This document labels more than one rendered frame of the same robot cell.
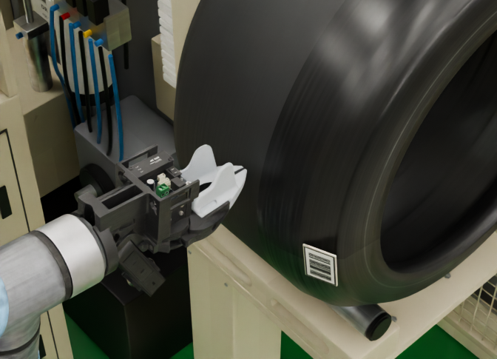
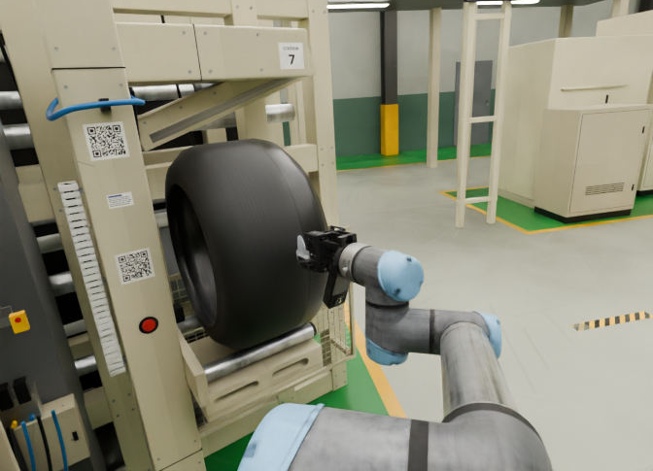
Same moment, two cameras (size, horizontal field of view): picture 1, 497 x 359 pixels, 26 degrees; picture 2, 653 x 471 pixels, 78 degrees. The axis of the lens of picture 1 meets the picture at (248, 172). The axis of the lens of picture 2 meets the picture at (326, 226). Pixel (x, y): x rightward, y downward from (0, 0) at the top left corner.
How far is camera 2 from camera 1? 1.18 m
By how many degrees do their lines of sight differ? 71
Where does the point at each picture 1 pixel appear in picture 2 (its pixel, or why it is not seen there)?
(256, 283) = (261, 378)
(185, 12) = (130, 301)
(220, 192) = not seen: hidden behind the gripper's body
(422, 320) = not seen: hidden behind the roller
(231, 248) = (238, 381)
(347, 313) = (303, 334)
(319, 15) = (274, 175)
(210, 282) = not seen: outside the picture
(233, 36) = (254, 205)
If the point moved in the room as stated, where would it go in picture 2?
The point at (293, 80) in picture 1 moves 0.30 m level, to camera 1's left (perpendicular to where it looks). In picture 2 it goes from (291, 198) to (251, 243)
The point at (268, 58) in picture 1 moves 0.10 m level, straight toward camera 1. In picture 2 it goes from (275, 199) to (317, 199)
